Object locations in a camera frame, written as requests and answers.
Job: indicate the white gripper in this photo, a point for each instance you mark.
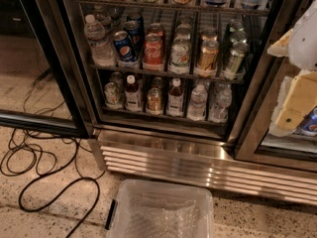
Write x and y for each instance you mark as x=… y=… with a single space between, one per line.
x=304 y=45

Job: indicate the green 7up can front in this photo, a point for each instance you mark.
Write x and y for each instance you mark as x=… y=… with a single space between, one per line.
x=113 y=96

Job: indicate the green silver can front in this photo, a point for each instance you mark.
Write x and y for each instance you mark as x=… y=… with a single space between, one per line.
x=237 y=53

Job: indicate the blue pepsi can right compartment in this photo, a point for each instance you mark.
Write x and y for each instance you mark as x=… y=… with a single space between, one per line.
x=309 y=125

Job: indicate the gold can front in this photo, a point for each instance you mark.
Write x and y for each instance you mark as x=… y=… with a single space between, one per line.
x=206 y=65

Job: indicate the white green can front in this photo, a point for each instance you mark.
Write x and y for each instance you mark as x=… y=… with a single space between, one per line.
x=179 y=61

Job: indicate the stainless steel glass-door fridge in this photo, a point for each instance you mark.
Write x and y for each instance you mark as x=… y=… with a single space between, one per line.
x=239 y=154

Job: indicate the red coca-cola can front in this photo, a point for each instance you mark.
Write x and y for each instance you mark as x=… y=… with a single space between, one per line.
x=153 y=55

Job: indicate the red coca-cola can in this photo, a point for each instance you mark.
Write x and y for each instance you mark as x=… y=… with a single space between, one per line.
x=157 y=28
x=153 y=55

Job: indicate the amber can bottom shelf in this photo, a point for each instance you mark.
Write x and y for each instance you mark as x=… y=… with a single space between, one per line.
x=154 y=102

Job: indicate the red coca-cola can behind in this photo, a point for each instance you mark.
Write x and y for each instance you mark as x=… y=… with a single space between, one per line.
x=157 y=28

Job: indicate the blue pepsi can behind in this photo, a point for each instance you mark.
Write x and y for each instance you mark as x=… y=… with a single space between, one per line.
x=134 y=30

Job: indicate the blue pepsi can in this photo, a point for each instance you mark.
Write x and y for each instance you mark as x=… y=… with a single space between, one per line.
x=134 y=30
x=124 y=46

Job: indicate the blue pepsi can front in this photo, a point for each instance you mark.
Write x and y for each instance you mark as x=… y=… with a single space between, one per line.
x=124 y=46

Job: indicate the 7up can behind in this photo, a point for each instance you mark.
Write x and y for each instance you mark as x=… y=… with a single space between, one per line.
x=117 y=77

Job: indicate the water bottle middle shelf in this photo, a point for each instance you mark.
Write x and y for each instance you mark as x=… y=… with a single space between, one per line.
x=99 y=42

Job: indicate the open fridge glass door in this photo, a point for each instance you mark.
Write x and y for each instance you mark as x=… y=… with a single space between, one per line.
x=40 y=83

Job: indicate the water bottle bottom right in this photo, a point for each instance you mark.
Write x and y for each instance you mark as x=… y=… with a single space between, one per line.
x=219 y=109

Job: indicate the brown tea bottle right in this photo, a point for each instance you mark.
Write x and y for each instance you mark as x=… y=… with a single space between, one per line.
x=175 y=98

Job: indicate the brown tea bottle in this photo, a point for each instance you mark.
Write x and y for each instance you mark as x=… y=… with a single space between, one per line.
x=175 y=98
x=133 y=95

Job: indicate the brown tea bottle left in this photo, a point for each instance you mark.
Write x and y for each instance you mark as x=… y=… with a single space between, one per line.
x=133 y=95

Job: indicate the clear plastic bin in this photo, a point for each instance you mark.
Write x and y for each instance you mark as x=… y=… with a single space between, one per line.
x=151 y=209

